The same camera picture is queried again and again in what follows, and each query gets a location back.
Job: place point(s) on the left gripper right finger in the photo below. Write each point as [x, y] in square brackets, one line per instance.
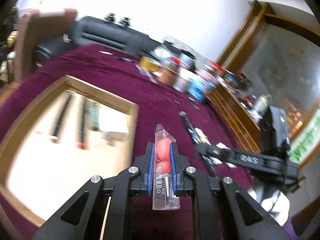
[181, 185]

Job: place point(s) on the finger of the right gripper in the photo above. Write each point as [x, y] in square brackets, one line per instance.
[235, 157]

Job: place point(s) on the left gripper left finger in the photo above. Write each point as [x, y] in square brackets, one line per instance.
[143, 184]

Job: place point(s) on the clear case with red balls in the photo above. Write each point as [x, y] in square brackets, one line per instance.
[163, 195]

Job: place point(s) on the operator right hand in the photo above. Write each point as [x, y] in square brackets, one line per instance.
[272, 200]

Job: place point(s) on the wooden sideboard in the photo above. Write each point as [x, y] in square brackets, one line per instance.
[238, 119]

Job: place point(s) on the black pen on cloth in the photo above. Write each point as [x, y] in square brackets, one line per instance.
[196, 140]

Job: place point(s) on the blue snack box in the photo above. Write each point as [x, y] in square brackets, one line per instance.
[199, 88]

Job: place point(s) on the shallow cardboard tray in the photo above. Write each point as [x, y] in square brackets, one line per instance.
[37, 175]

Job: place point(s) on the white round container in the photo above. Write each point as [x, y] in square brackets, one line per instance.
[183, 80]

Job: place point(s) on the red lid clear jar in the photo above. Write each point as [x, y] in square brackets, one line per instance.
[211, 71]

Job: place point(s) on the black red-tipped marker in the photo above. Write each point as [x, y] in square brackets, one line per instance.
[81, 138]

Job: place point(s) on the brown round container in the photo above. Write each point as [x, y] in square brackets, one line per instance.
[168, 75]

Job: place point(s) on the black stick in tray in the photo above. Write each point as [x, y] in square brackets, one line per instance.
[54, 135]

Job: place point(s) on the black leather sofa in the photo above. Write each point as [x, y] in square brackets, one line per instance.
[91, 30]

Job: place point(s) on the brown armchair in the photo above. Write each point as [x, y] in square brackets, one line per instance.
[35, 27]

